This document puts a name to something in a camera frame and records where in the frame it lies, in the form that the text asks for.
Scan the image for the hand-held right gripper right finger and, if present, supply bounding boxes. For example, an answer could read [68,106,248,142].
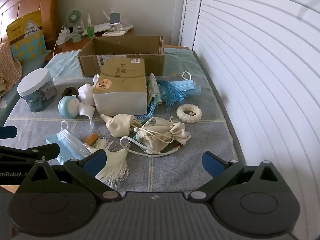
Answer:
[187,151,286,202]

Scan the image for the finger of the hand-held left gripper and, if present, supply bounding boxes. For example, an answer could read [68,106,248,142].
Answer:
[0,143,60,166]
[0,127,18,139]

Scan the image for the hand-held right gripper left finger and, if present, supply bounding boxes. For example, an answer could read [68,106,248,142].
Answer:
[30,149,122,203]

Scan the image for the blue face mask pack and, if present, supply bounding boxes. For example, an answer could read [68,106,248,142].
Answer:
[46,121,87,163]

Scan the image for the plain cream drawstring pouch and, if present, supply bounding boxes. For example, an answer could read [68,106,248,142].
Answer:
[100,113,141,138]

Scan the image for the white braided cord lanyard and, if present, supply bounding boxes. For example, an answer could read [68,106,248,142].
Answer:
[120,136,181,158]

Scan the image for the blue and white round plush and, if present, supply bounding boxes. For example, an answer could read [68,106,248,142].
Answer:
[58,95,81,118]

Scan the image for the white knitted ring scrunchie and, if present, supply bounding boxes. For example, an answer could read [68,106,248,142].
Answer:
[176,103,202,124]

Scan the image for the cream pouch with teal print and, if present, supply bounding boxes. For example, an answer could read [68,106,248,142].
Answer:
[136,117,192,153]

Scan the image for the cardboard box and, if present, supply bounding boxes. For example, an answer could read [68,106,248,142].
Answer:
[78,36,166,78]

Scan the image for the cream tassel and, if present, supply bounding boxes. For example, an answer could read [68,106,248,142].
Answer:
[85,137,130,190]

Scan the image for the small orange object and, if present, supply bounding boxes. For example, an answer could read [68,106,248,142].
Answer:
[85,133,99,144]

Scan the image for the grey checked blanket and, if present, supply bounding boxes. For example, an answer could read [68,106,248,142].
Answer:
[3,74,247,198]

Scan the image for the clear jar with white lid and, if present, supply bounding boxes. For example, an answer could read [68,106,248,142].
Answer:
[17,68,57,112]

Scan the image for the dark brown hair scrunchie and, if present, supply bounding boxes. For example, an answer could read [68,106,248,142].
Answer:
[61,86,77,98]

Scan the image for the brown floral cloth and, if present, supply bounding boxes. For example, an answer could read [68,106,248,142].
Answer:
[0,41,23,93]

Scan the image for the white cloth toy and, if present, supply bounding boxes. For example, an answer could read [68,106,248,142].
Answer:
[78,74,99,125]

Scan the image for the olive green tissue pack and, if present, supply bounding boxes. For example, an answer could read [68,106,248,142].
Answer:
[93,58,147,117]

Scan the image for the rolled blue face masks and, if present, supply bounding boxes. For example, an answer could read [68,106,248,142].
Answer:
[174,71,202,96]

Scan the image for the blue tassel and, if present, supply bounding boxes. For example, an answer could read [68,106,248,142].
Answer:
[156,80,187,106]

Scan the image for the yellow and blue snack bag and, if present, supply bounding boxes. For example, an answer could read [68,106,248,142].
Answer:
[6,10,48,64]

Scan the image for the wooden nightstand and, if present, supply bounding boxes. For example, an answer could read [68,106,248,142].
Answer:
[46,27,135,56]

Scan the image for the white power strip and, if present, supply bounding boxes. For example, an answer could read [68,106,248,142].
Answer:
[56,25,73,45]

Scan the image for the white louvered doors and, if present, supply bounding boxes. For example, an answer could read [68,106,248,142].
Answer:
[178,0,320,233]

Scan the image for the small green bottle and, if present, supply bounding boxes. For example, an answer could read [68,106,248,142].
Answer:
[86,15,95,39]

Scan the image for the small green desk fan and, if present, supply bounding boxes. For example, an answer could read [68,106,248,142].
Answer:
[66,9,82,43]

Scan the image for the white router with antennas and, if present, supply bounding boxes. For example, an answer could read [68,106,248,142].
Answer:
[93,10,118,33]

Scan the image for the white phone stand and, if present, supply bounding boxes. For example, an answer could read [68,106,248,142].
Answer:
[109,12,121,34]

